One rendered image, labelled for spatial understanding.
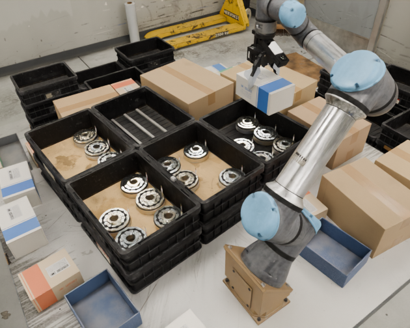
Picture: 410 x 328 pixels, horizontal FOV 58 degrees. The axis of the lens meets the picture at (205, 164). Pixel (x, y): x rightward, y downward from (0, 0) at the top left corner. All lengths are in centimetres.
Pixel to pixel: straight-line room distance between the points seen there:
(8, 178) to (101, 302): 70
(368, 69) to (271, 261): 56
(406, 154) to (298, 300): 75
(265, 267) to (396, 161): 77
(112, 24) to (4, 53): 121
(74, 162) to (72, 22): 308
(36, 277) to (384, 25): 377
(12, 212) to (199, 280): 74
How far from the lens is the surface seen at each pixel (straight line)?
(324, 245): 144
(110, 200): 141
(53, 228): 157
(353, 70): 97
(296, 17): 125
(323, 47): 126
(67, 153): 167
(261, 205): 94
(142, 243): 112
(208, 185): 141
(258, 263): 109
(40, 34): 450
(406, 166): 162
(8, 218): 155
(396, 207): 143
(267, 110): 140
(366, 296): 136
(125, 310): 128
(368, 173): 152
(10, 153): 202
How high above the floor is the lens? 181
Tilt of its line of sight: 41 degrees down
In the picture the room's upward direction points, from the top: 2 degrees counter-clockwise
